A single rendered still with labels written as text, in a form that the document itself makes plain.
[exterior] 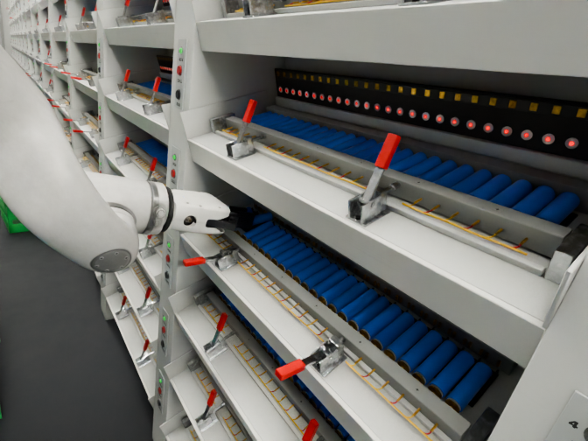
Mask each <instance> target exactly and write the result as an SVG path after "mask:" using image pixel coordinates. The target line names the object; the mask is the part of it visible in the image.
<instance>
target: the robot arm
mask: <svg viewBox="0 0 588 441"><path fill-rule="evenodd" d="M0 197H1V198H2V200H3V202H4V203H5V204H6V206H7V207H8V208H9V209H10V210H11V211H12V213H13V214H14V215H15V216H16V217H17V218H18V219H19V221H20V222H21V223H22V224H23V225H24V226H25V227H26V228H27V229H28V230H30V231H31V232H32V233H33V234H34V235H35V236H37V237H38V238H39V239H40V240H41V241H42V242H44V243H45V244H47V245H48V246H49V247H51V248H52V249H54V250H56V251H57V252H59V253H60V254H62V255H63V256H64V257H66V258H67V259H69V260H71V261H72V262H74V263H77V264H78V265H80V266H81V267H83V268H86V269H88V270H92V271H96V272H100V273H114V272H117V271H121V270H124V269H126V268H128V267H129V266H130V265H131V264H132V263H133V262H134V261H135V260H136V258H137V255H138V251H139V237H138V234H144V235H157V234H159V233H160V232H165V231H166V230H167V229H172V230H178V231H184V232H191V233H199V234H210V235H221V234H223V233H224V232H225V231H224V229H227V230H232V231H235V230H236V228H252V224H253V221H254V218H255V216H256V215H255V214H254V213H249V212H247V211H248V209H247V208H246V207H240V206H229V207H228V206H227V205H225V204H224V203H222V202H221V201H220V200H218V199H216V198H215V197H214V196H213V195H211V194H209V193H206V192H193V191H185V190H174V189H171V188H169V187H168V186H165V185H164V184H162V183H158V182H153V181H147V180H141V179H136V178H125V177H119V176H114V175H108V174H102V173H97V172H91V171H84V170H83V168H82V166H81V164H80V162H79V160H78V158H77V157H76V156H75V154H74V151H73V149H72V147H71V145H70V143H69V142H68V140H67V137H66V134H65V132H64V130H63V129H62V127H61V124H60V121H59V118H58V117H57V115H56V113H55V112H54V110H53V107H52V106H51V104H50V103H49V101H48V100H47V99H46V97H45V96H44V95H43V94H42V92H41V91H40V90H39V88H38V87H37V86H36V85H35V84H34V82H33V81H32V80H31V79H30V78H29V77H28V75H27V74H26V73H25V72H24V71H23V70H22V68H21V67H20V66H19V65H18V64H17V63H16V61H15V60H14V59H13V58H12V57H11V56H10V55H9V54H8V53H7V52H6V51H5V50H4V49H3V47H2V46H1V45H0ZM223 228H224V229H223Z"/></svg>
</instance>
